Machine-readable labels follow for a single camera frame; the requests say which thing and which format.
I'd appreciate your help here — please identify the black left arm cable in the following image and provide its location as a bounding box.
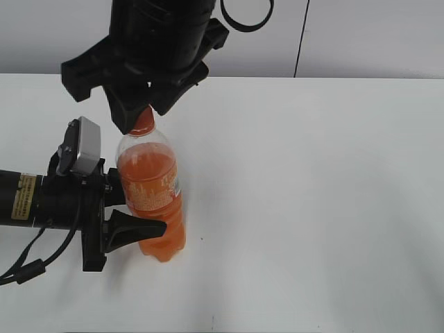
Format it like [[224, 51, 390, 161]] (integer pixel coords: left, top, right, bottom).
[[0, 194, 84, 286]]

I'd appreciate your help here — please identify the orange soda plastic bottle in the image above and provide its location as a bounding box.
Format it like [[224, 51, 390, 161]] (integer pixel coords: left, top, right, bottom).
[[116, 130, 186, 262]]

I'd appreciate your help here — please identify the orange bottle cap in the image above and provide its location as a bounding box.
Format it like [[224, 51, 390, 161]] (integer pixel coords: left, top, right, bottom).
[[129, 105, 155, 136]]

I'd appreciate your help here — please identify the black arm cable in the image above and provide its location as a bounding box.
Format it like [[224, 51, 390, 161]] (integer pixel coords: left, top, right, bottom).
[[0, 194, 84, 286], [219, 0, 275, 33]]

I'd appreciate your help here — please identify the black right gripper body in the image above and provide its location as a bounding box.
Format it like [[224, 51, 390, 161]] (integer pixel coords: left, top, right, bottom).
[[60, 1, 229, 102]]

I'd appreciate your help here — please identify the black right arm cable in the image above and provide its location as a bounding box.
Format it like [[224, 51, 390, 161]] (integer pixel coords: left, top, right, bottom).
[[219, 0, 275, 33]]

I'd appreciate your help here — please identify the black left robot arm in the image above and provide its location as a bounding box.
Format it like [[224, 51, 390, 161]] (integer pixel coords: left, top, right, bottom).
[[1, 154, 167, 284]]

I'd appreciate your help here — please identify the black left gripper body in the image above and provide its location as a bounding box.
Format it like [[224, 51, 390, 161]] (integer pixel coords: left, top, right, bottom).
[[35, 148, 106, 272]]

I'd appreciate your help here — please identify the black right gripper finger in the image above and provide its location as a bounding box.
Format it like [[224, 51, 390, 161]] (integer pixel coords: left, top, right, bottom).
[[103, 81, 151, 135], [150, 62, 209, 116]]

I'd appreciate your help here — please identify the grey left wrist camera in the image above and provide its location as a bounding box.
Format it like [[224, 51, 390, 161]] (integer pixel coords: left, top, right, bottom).
[[56, 116, 101, 176]]

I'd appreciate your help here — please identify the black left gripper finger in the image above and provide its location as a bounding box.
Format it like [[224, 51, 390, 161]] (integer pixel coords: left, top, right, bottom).
[[105, 168, 126, 206], [103, 210, 167, 253]]

